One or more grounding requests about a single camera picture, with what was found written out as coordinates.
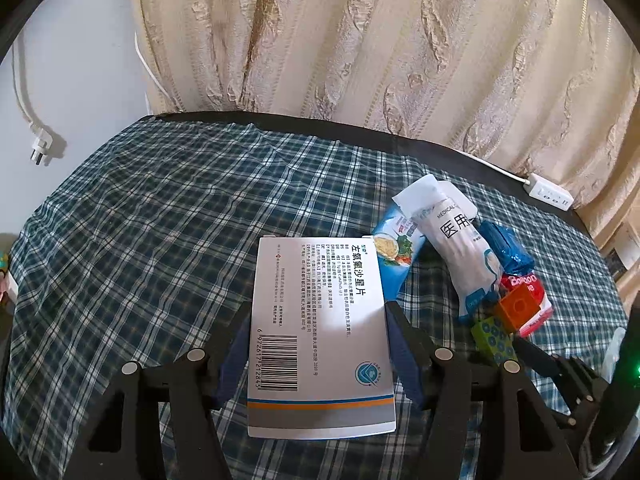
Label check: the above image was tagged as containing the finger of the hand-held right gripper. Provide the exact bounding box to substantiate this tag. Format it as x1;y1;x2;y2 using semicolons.
514;336;608;427

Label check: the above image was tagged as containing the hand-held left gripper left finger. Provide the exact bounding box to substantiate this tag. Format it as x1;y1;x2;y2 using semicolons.
75;302;253;480

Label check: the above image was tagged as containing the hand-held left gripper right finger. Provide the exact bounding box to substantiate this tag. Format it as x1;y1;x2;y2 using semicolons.
384;301;583;480

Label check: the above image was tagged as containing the red and white packet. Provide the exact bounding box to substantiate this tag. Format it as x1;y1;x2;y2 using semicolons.
492;271;553;338

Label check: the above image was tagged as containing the white medicine box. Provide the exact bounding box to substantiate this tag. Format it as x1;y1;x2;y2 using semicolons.
247;235;397;440

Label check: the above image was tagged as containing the small blue packet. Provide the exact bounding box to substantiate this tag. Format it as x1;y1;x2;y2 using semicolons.
477;220;535;273

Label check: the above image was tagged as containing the blue cracker packet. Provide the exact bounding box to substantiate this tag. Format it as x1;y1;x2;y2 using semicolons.
372;205;426;303

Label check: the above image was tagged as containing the white medical mask packet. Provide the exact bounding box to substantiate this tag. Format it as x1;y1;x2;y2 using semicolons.
391;174;501;325

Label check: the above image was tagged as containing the green patterned cube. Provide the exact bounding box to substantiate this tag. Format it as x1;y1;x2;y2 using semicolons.
471;316;518;368

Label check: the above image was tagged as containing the orange cube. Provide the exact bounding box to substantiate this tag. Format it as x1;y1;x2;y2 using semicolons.
495;291;544;335

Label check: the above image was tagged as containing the plaid tablecloth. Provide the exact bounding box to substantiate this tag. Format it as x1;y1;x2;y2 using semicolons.
0;117;628;480

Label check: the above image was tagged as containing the white power strip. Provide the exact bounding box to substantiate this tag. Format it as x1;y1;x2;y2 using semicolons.
522;173;575;211

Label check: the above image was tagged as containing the small colourful object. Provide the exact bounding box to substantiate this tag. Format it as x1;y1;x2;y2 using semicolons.
0;247;12;308

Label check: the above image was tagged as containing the beige patterned curtain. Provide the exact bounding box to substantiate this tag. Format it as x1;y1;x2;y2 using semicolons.
127;0;640;261

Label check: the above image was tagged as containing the white power strip cable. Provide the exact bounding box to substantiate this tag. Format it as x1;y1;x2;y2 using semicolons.
450;147;531;183

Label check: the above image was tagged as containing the white plug with cable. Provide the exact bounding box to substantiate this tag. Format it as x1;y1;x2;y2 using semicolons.
10;35;67;166

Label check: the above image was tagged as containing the thin white cord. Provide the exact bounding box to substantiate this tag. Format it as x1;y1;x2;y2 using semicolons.
134;31;181;112

